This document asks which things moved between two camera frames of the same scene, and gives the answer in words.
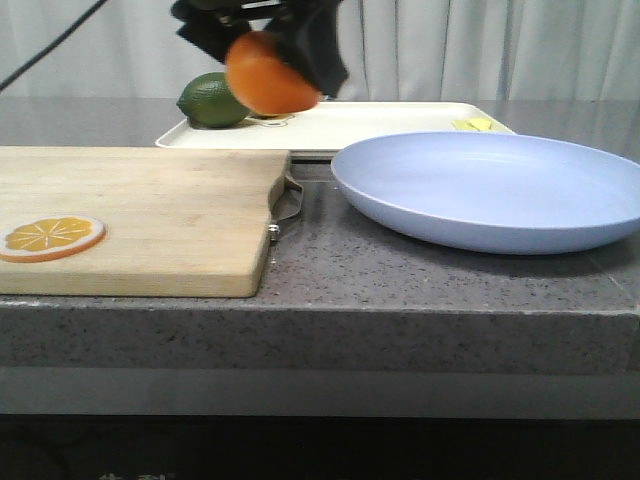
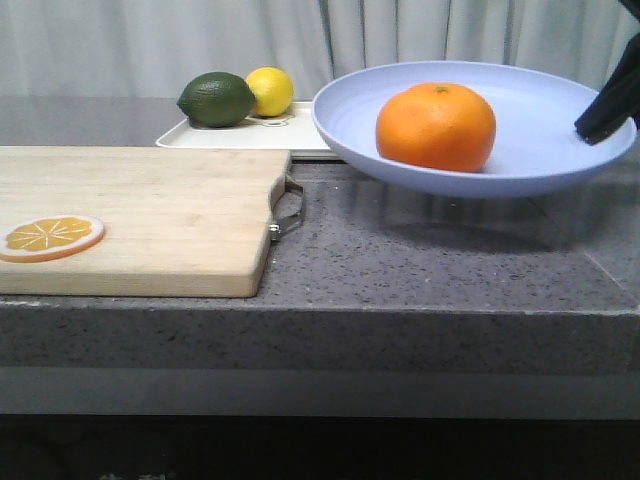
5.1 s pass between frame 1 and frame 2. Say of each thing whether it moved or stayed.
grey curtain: stayed
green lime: stayed
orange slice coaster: stayed
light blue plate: moved
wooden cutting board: stayed
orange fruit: moved
